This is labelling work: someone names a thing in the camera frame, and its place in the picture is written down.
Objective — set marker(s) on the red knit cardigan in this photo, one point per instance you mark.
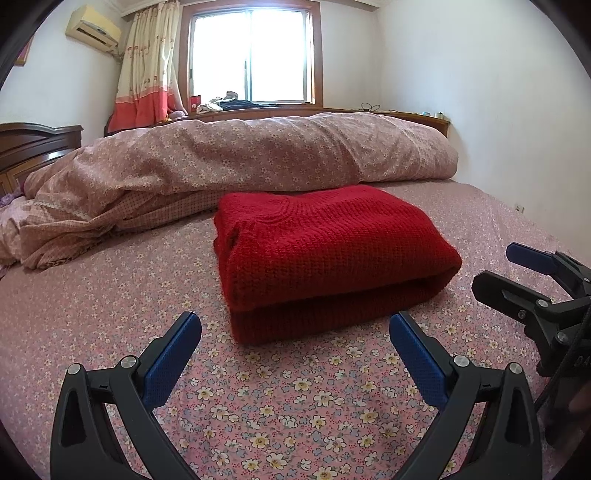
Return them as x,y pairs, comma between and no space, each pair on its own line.
299,265

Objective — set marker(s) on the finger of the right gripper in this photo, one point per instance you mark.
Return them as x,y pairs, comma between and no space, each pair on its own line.
571,275
517,302

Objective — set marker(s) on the pink floral duvet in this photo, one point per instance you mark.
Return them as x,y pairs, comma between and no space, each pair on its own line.
134,183

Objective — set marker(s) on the wooden framed window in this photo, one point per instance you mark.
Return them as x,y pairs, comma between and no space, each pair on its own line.
268,52

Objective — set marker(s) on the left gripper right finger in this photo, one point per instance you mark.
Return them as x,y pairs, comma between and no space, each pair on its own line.
507,444

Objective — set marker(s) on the clothes pile on ledge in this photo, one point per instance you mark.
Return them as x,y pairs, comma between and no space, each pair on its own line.
229,102

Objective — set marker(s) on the framed pink wall picture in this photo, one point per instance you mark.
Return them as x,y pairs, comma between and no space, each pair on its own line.
23,56

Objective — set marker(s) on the person right hand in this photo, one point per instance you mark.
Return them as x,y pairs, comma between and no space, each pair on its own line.
580,404

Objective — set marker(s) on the dark wooden headboard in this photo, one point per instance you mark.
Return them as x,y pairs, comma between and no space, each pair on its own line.
27,147

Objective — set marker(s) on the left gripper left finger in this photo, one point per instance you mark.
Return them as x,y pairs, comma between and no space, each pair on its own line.
83,441

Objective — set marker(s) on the pink floral bed sheet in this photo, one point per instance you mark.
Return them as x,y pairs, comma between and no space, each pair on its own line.
335,406

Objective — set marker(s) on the white air conditioner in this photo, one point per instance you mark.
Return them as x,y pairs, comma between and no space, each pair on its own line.
90,27

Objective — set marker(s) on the cream and red curtain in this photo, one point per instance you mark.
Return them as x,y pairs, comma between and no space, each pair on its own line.
147,91

